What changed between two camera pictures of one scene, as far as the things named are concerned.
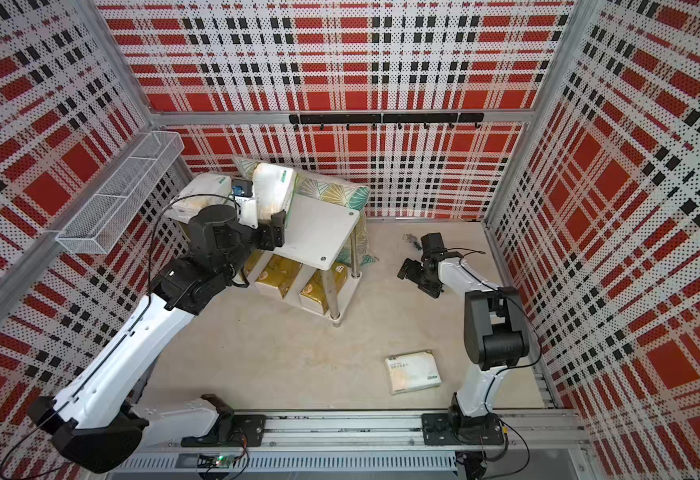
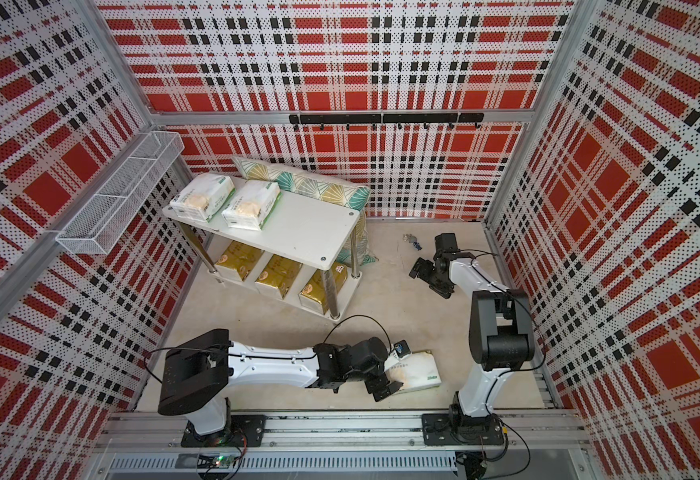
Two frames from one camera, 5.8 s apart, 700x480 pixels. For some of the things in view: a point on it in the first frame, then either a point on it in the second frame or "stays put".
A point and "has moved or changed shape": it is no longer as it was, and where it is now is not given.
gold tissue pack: [314, 296] stays put
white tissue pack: [412, 371] stays put
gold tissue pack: [278, 275] stays put
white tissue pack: [274, 189] has moved or changed shape
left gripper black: [272, 234] -> [375, 387]
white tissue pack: [205, 189] stays put
